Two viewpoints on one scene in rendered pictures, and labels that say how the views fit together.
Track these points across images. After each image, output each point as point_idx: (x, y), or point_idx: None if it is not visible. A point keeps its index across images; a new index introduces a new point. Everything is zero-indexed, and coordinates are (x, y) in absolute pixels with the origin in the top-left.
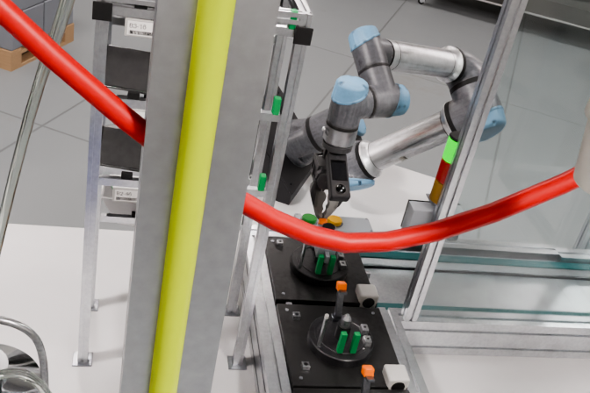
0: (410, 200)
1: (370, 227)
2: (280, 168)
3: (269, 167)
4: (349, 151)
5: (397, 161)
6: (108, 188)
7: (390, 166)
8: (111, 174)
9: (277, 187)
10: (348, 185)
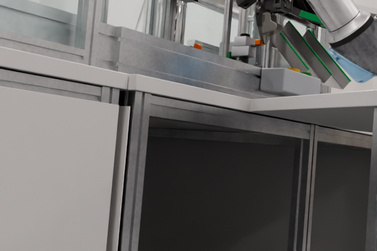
0: None
1: (269, 68)
2: None
3: None
4: None
5: (313, 10)
6: (311, 38)
7: (322, 22)
8: (309, 28)
9: None
10: None
